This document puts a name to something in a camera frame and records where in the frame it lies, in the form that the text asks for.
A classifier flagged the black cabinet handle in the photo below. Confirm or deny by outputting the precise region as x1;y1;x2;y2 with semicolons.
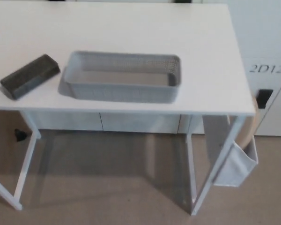
256;89;274;109

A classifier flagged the dark felt board eraser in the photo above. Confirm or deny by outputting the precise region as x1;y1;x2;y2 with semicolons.
0;53;61;102

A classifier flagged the grey perforated plastic basket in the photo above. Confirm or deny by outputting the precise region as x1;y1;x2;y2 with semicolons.
60;50;184;104

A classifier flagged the white cabinet with label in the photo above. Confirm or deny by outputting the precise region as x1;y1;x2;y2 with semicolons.
229;0;281;138

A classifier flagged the white cabinet row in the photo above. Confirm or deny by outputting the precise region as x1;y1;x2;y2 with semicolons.
25;112;206;135

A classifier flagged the round light wooden stool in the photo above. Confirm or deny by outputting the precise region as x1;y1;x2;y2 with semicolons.
227;93;260;150

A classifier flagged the white fabric side pouch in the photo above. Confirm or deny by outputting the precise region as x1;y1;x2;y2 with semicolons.
202;114;259;188

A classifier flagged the white metal-frame desk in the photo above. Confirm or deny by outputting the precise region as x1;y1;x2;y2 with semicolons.
0;3;257;210

